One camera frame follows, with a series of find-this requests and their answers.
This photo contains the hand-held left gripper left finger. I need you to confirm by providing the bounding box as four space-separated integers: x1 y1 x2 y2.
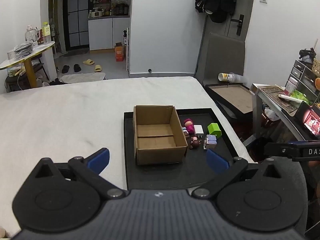
34 148 128 200

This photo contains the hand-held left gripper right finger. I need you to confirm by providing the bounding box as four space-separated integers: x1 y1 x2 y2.
191 149 282 201

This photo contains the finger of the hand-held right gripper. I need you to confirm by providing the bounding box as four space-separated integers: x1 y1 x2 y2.
264 142 302 162

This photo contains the purple and white toy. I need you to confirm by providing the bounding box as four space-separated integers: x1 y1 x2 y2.
203 134 218 151

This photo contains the brown-haired doll figurine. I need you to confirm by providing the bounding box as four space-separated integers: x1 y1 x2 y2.
188 137 202 150

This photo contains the green hexagonal cup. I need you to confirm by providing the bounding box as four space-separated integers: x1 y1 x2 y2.
207 123 222 138

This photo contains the white charger plug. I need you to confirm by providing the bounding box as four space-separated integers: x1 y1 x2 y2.
194 125 205 139

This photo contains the black tray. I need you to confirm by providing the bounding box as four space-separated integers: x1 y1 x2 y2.
123 108 240 190

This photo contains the brown cardboard box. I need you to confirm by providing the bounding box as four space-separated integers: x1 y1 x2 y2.
132 105 188 166

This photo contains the tablet with lit screen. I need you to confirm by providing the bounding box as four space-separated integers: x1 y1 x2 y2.
294 101 320 139

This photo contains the pink doll figurine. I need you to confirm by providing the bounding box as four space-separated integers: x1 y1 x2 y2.
184 119 195 135

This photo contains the metal desk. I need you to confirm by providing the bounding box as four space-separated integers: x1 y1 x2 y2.
251 83 320 143

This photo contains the white tube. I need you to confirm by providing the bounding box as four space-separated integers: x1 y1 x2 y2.
278 94 309 104

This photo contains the green bag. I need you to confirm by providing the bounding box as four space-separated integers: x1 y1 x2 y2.
290 90 311 104

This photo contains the pink-lidded jar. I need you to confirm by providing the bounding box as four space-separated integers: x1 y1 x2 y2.
283 77 299 96

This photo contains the grey drawer organizer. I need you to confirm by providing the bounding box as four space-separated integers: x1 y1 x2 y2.
285 59 320 98

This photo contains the white floor mat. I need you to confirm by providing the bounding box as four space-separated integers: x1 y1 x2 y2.
61 72 106 84

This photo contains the paper cup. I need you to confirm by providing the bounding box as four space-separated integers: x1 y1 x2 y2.
218 72 242 83

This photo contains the grey chair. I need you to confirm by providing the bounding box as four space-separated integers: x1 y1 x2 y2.
195 32 247 86

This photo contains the orange box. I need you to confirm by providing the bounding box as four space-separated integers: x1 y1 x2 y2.
115 45 126 62

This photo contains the white narrow rack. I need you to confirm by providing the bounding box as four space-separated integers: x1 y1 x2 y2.
125 26 131 72

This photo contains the black low shelf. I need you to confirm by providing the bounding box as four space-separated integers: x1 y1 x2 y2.
5 61 50 93

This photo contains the round table with yellow leg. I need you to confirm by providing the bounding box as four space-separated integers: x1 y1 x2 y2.
0 41 56 88

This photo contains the white kitchen cabinet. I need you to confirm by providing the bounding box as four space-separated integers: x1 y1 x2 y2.
88 17 131 51

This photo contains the black door lock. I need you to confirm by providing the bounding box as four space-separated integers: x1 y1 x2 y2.
230 14 245 36

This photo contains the stack of dark dishes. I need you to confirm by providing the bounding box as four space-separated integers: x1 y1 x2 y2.
14 42 34 55

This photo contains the bottle with yellow label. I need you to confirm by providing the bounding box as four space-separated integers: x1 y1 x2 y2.
42 22 51 44

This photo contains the clear glass jar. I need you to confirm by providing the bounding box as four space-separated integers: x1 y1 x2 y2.
25 25 36 42

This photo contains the black-framed glass door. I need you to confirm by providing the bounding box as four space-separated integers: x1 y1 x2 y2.
62 0 91 52

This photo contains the grey door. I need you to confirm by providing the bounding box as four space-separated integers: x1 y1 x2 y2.
202 0 257 46

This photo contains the row of kitchen bottles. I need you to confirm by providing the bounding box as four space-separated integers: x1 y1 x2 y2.
101 2 130 16

